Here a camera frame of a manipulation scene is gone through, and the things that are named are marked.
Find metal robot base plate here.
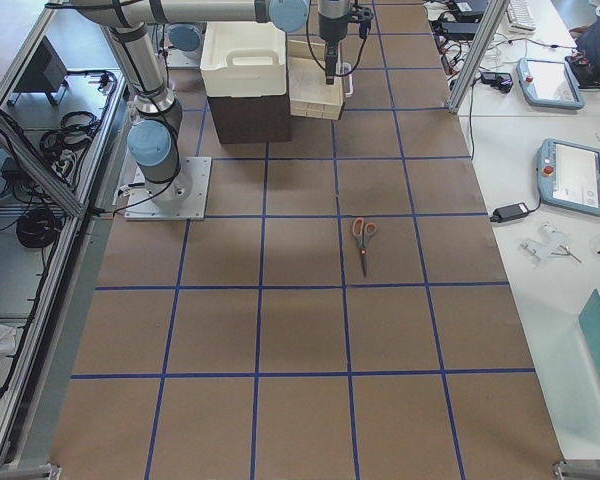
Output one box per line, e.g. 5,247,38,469
124,157,212,221

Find black cable bundle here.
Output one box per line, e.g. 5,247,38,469
38,110,104,176

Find white plastic crate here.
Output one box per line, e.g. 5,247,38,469
200,22,287,98

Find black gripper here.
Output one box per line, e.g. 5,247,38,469
318,0,351,84

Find upper blue teach pendant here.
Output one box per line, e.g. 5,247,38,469
516,58,585,110

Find black power adapter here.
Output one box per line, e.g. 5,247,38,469
490,202,530,223

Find aluminium frame post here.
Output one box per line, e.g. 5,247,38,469
447,0,508,114

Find white keyboard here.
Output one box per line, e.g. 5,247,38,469
506,0,536,32

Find dark brown wooden cabinet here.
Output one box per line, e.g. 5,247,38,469
208,94,292,145

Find wooden drawer with white handle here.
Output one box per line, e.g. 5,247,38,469
287,39,353,120

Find orange grey scissors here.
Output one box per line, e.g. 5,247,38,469
352,217,377,277

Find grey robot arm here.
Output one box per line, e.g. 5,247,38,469
68,1,310,138

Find lower blue teach pendant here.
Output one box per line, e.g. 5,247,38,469
536,138,600,217

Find blue teach pendant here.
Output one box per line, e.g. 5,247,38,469
536,138,600,217
516,58,585,110

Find black box on floor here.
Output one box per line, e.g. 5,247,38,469
7,35,68,106

